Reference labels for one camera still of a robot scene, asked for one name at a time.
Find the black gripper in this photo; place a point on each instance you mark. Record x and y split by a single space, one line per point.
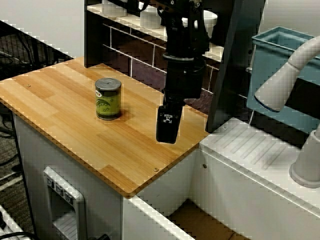
183 77

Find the green labelled tin can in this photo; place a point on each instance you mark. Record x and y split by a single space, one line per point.
108 100

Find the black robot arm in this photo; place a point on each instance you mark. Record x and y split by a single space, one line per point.
186 35

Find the white sink with drainboard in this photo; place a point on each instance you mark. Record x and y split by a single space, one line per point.
250 175

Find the brown cardboard sheet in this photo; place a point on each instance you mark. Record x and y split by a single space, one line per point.
200 222

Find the white toy faucet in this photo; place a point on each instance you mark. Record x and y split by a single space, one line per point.
275 87

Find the white plastic jar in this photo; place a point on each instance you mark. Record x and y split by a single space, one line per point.
209 21
150 18

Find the wooden countertop board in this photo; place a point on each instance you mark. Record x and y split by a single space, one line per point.
62 120

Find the teal plastic bin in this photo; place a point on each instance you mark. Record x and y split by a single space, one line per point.
272 50

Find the white toy kitchen cabinet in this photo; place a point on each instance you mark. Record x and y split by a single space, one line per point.
32 155

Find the black shelf frame with backsplash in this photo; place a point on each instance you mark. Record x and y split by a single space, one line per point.
225 87

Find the silver metal frame rail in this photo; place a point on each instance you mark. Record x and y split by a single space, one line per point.
8 225

